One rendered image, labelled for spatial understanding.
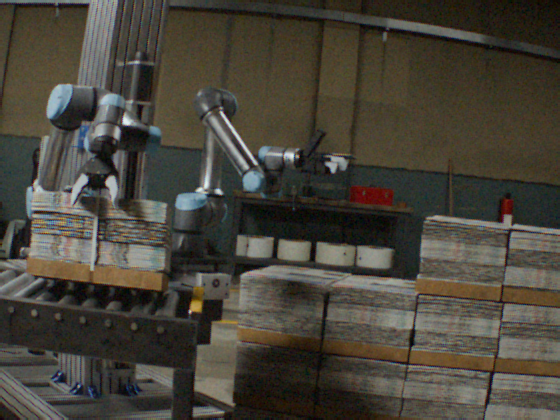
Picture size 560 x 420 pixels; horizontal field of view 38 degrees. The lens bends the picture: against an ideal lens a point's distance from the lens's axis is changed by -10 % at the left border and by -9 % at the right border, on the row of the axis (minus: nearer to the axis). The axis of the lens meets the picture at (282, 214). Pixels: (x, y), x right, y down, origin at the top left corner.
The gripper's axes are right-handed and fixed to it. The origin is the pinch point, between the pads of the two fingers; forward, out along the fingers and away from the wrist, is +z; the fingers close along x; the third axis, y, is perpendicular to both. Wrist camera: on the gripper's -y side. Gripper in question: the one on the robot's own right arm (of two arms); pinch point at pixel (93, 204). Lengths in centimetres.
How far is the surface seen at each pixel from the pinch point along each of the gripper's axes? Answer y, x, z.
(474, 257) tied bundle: 43, -111, -17
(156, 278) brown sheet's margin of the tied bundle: 13.6, -17.1, 12.0
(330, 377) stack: 79, -70, 10
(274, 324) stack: 76, -51, -7
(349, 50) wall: 503, -151, -531
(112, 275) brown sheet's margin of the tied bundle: 13.7, -5.5, 12.3
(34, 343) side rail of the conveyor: 10.5, 12.9, 35.3
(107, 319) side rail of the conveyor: 5.9, -6.5, 28.3
